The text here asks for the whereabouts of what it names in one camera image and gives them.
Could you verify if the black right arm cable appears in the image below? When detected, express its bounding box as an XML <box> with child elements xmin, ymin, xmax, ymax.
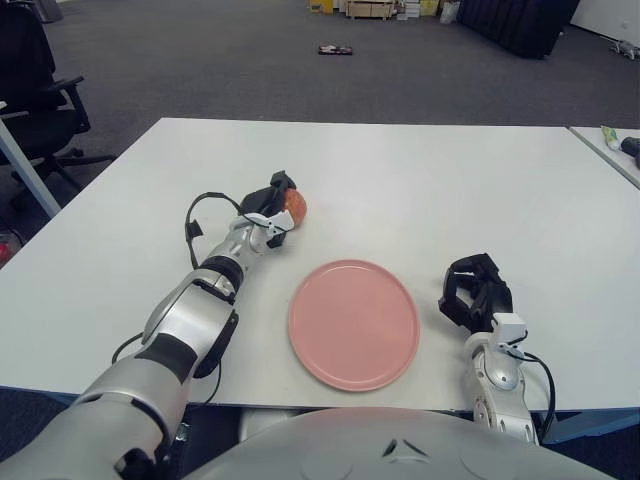
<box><xmin>514</xmin><ymin>349</ymin><xmax>557</xmax><ymax>441</ymax></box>

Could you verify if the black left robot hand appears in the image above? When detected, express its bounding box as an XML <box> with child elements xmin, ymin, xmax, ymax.
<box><xmin>239</xmin><ymin>170</ymin><xmax>301</xmax><ymax>249</ymax></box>

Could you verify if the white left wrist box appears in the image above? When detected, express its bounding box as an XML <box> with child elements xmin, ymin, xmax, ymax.
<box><xmin>244</xmin><ymin>209</ymin><xmax>296</xmax><ymax>237</ymax></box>

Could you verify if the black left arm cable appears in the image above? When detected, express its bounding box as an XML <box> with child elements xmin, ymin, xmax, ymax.
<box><xmin>110</xmin><ymin>192</ymin><xmax>251</xmax><ymax>407</ymax></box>

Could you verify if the black office chair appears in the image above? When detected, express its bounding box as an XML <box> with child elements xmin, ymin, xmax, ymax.
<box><xmin>0</xmin><ymin>0</ymin><xmax>119</xmax><ymax>211</ymax></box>

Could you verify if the pink round plate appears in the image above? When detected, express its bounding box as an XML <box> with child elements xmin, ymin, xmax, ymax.
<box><xmin>287</xmin><ymin>258</ymin><xmax>420</xmax><ymax>393</ymax></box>

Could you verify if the grey robot torso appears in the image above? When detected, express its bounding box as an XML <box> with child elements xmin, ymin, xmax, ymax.
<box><xmin>184</xmin><ymin>407</ymin><xmax>621</xmax><ymax>480</ymax></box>

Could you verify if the black draped partition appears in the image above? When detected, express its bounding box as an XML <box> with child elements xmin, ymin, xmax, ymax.
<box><xmin>457</xmin><ymin>0</ymin><xmax>581</xmax><ymax>60</ymax></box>

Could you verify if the red yellow apple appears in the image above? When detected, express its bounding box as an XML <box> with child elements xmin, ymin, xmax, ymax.
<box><xmin>282</xmin><ymin>188</ymin><xmax>309</xmax><ymax>226</ymax></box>

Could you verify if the grey desk leg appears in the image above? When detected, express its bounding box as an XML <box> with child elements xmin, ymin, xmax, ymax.
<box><xmin>0</xmin><ymin>119</ymin><xmax>64</xmax><ymax>220</ymax></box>

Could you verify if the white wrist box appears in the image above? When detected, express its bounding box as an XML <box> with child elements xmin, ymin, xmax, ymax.
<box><xmin>244</xmin><ymin>209</ymin><xmax>296</xmax><ymax>237</ymax></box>
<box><xmin>492</xmin><ymin>313</ymin><xmax>529</xmax><ymax>351</ymax></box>

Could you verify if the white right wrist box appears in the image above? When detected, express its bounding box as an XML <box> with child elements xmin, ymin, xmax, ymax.
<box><xmin>492</xmin><ymin>313</ymin><xmax>529</xmax><ymax>351</ymax></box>

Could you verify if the wooden pallet crate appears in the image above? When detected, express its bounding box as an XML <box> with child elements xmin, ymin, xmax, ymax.
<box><xmin>347</xmin><ymin>0</ymin><xmax>399</xmax><ymax>21</ymax></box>

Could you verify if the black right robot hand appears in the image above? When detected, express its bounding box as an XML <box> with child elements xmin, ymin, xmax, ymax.
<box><xmin>438</xmin><ymin>253</ymin><xmax>515</xmax><ymax>334</ymax></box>

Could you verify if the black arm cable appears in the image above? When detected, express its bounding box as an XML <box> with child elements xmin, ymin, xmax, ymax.
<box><xmin>514</xmin><ymin>349</ymin><xmax>557</xmax><ymax>441</ymax></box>
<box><xmin>110</xmin><ymin>192</ymin><xmax>251</xmax><ymax>407</ymax></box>

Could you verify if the grey bin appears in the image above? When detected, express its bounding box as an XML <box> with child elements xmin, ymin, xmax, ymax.
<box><xmin>34</xmin><ymin>0</ymin><xmax>66</xmax><ymax>24</ymax></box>

